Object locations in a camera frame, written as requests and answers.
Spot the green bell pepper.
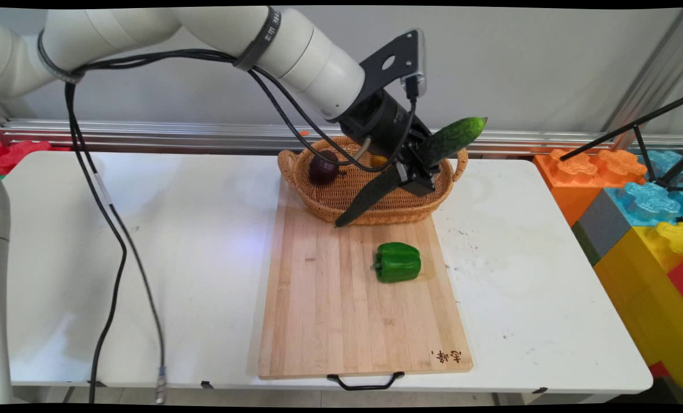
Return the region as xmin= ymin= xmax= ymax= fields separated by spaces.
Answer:
xmin=374 ymin=241 xmax=422 ymax=283

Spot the big blue toy block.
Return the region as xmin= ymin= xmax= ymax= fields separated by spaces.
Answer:
xmin=639 ymin=150 xmax=683 ymax=185
xmin=604 ymin=182 xmax=683 ymax=228

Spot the black strap with print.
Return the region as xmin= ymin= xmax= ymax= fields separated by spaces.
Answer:
xmin=232 ymin=6 xmax=282 ymax=73

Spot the red onion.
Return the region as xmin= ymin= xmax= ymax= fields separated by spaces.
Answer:
xmin=309 ymin=150 xmax=348 ymax=186

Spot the wooden cutting board black handle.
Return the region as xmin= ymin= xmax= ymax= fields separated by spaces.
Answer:
xmin=257 ymin=185 xmax=474 ymax=392

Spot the black tripod stand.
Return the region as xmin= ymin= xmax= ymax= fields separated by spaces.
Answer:
xmin=559 ymin=94 xmax=683 ymax=193

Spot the long green cucumber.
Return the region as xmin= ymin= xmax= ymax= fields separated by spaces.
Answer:
xmin=334 ymin=116 xmax=488 ymax=229

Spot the aluminium rail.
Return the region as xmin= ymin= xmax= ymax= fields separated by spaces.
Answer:
xmin=0 ymin=119 xmax=683 ymax=156

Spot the big yellow toy block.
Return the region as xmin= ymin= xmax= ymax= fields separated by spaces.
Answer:
xmin=593 ymin=222 xmax=683 ymax=404

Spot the black cable with inline connector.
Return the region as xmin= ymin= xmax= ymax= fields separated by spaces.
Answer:
xmin=65 ymin=49 xmax=420 ymax=406

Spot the big grey toy block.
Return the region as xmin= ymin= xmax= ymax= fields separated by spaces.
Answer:
xmin=571 ymin=189 xmax=632 ymax=267

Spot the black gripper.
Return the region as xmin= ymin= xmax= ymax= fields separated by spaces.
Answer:
xmin=335 ymin=89 xmax=438 ymax=197

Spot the big red toy block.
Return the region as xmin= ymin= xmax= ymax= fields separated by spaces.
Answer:
xmin=0 ymin=139 xmax=71 ymax=176

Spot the woven wicker basket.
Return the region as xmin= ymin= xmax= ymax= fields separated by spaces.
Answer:
xmin=278 ymin=135 xmax=469 ymax=225

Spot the slanted aluminium post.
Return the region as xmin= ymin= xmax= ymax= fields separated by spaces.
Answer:
xmin=602 ymin=8 xmax=683 ymax=153

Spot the plain black cable strap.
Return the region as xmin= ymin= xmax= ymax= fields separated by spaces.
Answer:
xmin=36 ymin=30 xmax=85 ymax=85

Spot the big orange toy block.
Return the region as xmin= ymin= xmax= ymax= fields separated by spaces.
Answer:
xmin=533 ymin=149 xmax=648 ymax=228

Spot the silver wrist camera black mount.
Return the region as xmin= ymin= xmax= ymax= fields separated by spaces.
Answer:
xmin=358 ymin=29 xmax=429 ymax=99

